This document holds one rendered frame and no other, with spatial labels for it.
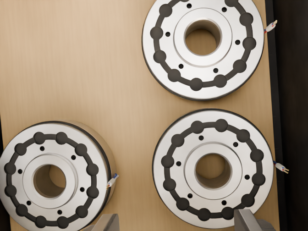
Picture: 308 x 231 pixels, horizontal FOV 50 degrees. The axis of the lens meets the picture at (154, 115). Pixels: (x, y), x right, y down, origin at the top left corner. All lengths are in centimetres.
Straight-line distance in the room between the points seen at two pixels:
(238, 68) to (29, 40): 20
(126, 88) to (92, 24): 7
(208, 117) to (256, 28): 8
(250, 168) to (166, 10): 15
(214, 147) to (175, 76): 7
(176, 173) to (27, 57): 18
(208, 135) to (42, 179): 16
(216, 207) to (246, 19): 16
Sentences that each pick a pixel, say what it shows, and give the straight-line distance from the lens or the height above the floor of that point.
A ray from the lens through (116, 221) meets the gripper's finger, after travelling 16.
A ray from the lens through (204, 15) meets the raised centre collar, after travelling 28.
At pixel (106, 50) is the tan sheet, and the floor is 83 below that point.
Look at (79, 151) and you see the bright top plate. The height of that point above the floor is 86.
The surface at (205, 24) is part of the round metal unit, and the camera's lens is 30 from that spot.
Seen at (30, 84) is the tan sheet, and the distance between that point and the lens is 34.
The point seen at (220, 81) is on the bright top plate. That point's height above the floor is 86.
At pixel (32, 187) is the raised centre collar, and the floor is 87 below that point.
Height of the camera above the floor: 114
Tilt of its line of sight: 85 degrees down
